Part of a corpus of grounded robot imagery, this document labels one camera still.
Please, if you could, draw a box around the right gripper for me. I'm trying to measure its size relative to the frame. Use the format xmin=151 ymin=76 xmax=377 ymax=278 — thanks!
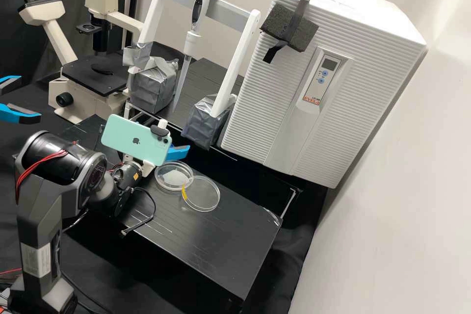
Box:
xmin=132 ymin=118 xmax=191 ymax=179

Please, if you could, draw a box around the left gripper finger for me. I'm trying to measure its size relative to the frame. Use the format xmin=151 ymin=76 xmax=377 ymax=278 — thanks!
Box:
xmin=0 ymin=75 xmax=23 ymax=95
xmin=0 ymin=102 xmax=42 ymax=126

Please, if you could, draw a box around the petri dish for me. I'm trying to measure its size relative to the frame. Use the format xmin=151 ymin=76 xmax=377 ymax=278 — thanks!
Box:
xmin=154 ymin=160 xmax=194 ymax=192

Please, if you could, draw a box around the grey taped block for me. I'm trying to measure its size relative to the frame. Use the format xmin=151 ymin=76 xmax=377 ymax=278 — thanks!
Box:
xmin=128 ymin=43 xmax=178 ymax=114
xmin=182 ymin=94 xmax=237 ymax=151

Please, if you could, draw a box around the petri dish lid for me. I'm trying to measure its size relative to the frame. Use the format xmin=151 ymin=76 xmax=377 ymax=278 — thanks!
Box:
xmin=181 ymin=175 xmax=221 ymax=213

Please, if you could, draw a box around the cream microscope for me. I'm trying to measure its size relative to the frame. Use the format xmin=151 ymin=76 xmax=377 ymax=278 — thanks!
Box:
xmin=17 ymin=0 xmax=145 ymax=126

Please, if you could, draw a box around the pipette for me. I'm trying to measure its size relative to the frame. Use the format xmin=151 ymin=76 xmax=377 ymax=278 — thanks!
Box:
xmin=172 ymin=0 xmax=216 ymax=113

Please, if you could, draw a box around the incubator door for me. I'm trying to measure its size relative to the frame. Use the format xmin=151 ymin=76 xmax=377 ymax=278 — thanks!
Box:
xmin=217 ymin=0 xmax=430 ymax=190

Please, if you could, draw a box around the white pipette stand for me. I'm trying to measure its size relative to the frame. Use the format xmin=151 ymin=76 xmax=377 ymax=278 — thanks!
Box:
xmin=123 ymin=0 xmax=262 ymax=120

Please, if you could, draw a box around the white incubator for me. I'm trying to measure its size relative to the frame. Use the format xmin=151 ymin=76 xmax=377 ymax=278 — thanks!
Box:
xmin=273 ymin=0 xmax=430 ymax=52

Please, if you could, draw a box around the right wrist camera phone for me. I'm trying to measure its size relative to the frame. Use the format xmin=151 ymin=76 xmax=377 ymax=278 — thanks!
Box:
xmin=101 ymin=113 xmax=173 ymax=168

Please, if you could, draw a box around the black cable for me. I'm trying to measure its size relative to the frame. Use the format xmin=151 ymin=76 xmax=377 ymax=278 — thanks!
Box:
xmin=120 ymin=186 xmax=157 ymax=237

